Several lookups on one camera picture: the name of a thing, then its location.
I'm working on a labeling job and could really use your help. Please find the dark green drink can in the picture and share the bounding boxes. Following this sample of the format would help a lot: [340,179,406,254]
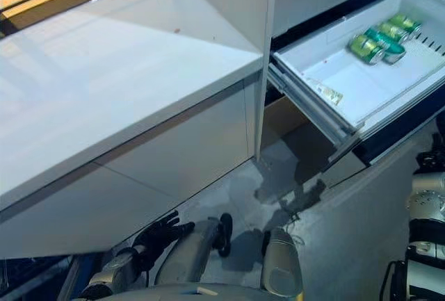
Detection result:
[364,26,407,65]

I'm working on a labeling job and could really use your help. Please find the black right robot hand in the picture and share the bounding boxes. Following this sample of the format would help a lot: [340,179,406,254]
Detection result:
[415,133,445,177]

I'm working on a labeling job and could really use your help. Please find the grey robot torso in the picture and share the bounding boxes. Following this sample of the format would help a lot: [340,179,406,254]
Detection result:
[152,282,265,301]

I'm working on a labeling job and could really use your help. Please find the grey right robot leg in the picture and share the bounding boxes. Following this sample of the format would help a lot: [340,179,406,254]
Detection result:
[260,227,302,301]

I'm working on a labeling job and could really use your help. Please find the grey drawer slide rails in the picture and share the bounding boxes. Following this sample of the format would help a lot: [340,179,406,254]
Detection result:
[266,60,359,163]

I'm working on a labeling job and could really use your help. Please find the white tall cabinet panel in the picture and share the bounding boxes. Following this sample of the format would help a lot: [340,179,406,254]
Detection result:
[166,0,277,166]

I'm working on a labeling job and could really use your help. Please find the light green drink can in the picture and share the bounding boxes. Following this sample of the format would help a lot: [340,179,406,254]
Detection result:
[349,34,387,65]
[378,22,411,44]
[388,14,423,36]

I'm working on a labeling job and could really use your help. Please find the dark fridge drawer front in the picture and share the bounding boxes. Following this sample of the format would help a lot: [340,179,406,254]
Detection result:
[357,102,445,168]

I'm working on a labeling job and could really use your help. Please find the grey left robot leg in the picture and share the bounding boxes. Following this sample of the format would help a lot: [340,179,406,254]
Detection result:
[152,212,234,288]

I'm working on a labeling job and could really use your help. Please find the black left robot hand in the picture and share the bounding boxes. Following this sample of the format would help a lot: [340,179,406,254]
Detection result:
[133,210,196,263]

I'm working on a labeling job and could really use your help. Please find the white fridge drawer bin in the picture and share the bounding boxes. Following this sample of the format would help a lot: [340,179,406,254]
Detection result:
[273,0,445,128]

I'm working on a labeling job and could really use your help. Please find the grey robot leg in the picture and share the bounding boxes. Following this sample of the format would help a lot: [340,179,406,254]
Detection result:
[260,227,302,301]
[152,212,234,288]

